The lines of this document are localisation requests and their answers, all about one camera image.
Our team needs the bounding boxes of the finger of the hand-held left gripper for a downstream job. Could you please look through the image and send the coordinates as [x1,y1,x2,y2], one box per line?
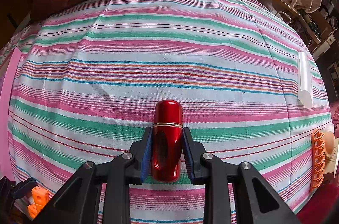
[12,178,38,199]

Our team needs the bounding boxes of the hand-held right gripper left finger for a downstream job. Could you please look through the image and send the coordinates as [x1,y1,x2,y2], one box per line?
[40,127,153,224]

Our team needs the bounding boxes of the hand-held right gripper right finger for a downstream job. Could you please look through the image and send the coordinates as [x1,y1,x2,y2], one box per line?
[182,127,300,224]

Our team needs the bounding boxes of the orange linked cubes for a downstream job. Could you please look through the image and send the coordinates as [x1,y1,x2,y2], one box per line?
[27,186,50,219]

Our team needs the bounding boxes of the red capsule shaped bottle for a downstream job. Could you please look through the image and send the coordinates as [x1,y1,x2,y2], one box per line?
[151,100,184,183]

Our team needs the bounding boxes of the pink green striped bed sheet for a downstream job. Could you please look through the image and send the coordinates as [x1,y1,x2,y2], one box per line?
[0,0,333,224]

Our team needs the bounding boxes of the orange plastic comb rack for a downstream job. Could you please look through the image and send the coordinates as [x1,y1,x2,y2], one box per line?
[309,129,326,193]

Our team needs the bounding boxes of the translucent white plastic tube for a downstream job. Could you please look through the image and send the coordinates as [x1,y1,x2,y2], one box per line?
[297,51,314,109]

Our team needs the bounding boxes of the peach egg shaped object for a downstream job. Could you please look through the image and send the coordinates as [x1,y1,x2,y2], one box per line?
[322,131,335,158]

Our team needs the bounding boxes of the beige cardboard box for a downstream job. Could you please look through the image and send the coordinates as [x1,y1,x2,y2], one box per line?
[324,138,339,179]

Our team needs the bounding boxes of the magenta cloth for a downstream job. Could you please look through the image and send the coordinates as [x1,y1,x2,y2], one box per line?
[330,105,339,132]

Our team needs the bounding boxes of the cluttered wooden shelf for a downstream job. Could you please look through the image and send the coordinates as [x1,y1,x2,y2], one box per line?
[299,0,339,60]

